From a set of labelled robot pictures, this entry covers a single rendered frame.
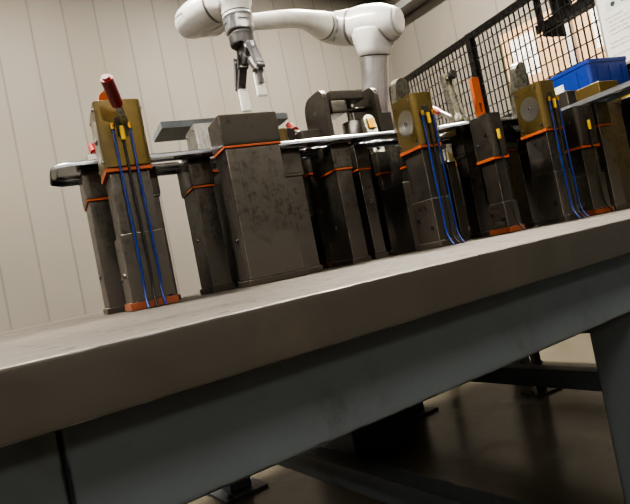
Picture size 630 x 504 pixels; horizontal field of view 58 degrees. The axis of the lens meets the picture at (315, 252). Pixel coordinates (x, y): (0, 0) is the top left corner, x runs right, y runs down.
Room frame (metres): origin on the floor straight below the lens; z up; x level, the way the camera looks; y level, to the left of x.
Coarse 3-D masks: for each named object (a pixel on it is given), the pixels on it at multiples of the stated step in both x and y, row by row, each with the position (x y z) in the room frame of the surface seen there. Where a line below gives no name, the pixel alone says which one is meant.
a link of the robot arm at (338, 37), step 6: (330, 12) 2.05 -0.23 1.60; (336, 12) 2.06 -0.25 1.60; (342, 12) 2.05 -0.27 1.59; (336, 18) 2.05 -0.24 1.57; (342, 18) 2.04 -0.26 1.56; (336, 24) 2.05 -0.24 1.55; (342, 24) 2.04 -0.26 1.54; (336, 30) 2.06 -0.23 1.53; (342, 30) 2.05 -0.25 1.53; (330, 36) 2.06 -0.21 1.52; (336, 36) 2.07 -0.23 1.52; (342, 36) 2.06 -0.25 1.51; (324, 42) 2.11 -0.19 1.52; (330, 42) 2.10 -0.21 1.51; (336, 42) 2.09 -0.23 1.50; (342, 42) 2.09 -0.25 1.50; (348, 42) 2.08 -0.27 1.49
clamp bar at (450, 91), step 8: (456, 72) 1.74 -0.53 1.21; (440, 80) 1.77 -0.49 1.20; (448, 80) 1.77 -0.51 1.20; (448, 88) 1.75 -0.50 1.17; (456, 88) 1.76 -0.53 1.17; (448, 96) 1.75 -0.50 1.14; (456, 96) 1.76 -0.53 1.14; (448, 104) 1.76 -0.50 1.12; (456, 104) 1.76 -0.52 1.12; (456, 112) 1.74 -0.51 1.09
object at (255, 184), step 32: (224, 128) 1.07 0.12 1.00; (256, 128) 1.10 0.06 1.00; (224, 160) 1.09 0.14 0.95; (256, 160) 1.10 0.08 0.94; (224, 192) 1.13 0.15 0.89; (256, 192) 1.09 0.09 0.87; (288, 192) 1.12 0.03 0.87; (256, 224) 1.09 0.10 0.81; (288, 224) 1.11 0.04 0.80; (256, 256) 1.08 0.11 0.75; (288, 256) 1.11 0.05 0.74
